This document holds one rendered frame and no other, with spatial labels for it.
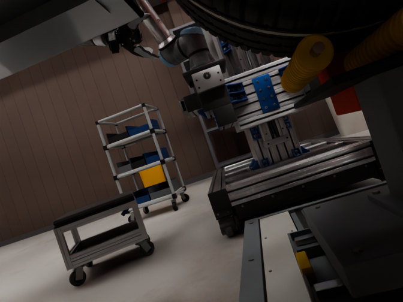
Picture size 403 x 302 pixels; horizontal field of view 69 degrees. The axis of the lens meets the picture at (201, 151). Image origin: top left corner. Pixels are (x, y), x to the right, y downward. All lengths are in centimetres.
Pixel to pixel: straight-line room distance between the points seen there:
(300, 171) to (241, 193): 28
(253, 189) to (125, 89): 387
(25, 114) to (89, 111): 109
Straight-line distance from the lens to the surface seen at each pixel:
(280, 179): 137
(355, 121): 432
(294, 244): 69
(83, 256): 159
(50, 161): 545
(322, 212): 65
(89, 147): 512
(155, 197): 272
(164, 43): 163
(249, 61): 166
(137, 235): 157
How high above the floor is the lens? 42
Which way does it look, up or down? level
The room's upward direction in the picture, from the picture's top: 19 degrees counter-clockwise
